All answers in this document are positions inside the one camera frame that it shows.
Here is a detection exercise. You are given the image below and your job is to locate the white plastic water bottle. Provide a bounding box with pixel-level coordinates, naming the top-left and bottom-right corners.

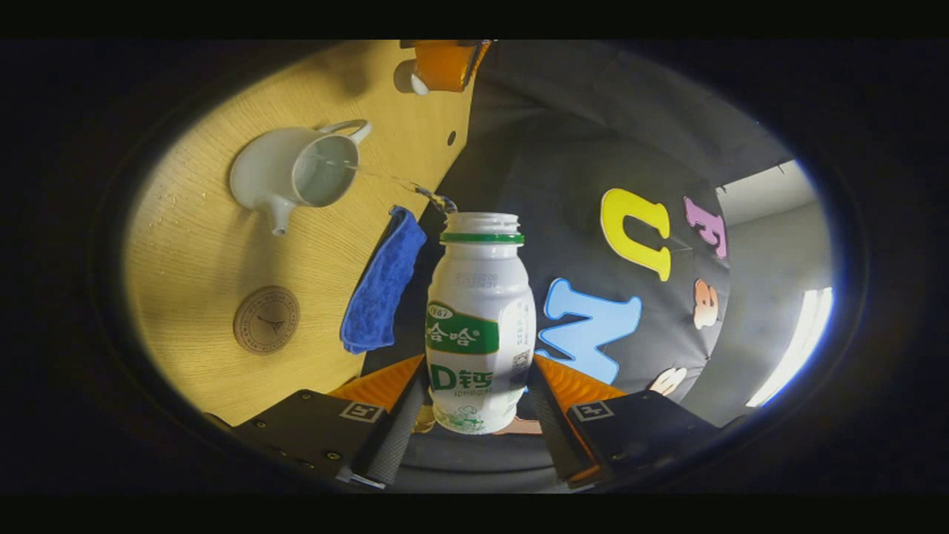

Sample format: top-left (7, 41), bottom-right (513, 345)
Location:
top-left (425, 212), bottom-right (537, 435)

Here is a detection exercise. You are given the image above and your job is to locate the blue folded towel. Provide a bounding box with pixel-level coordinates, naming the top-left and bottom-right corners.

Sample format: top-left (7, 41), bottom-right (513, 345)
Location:
top-left (340, 206), bottom-right (429, 355)

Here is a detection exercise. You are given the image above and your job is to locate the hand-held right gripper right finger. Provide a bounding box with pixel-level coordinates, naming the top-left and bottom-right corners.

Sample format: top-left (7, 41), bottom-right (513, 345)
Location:
top-left (528, 355), bottom-right (731, 490)

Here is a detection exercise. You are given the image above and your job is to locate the white ceramic teacup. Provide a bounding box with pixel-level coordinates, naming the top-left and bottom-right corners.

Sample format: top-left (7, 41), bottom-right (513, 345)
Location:
top-left (229, 120), bottom-right (372, 237)

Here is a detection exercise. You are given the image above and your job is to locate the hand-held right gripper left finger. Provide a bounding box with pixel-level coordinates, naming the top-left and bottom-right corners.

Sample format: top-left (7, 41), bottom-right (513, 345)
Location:
top-left (230, 355), bottom-right (429, 490)

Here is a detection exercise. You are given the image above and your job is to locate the round cork coaster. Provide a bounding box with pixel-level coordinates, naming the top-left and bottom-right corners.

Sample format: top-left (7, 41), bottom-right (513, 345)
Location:
top-left (233, 286), bottom-right (301, 355)

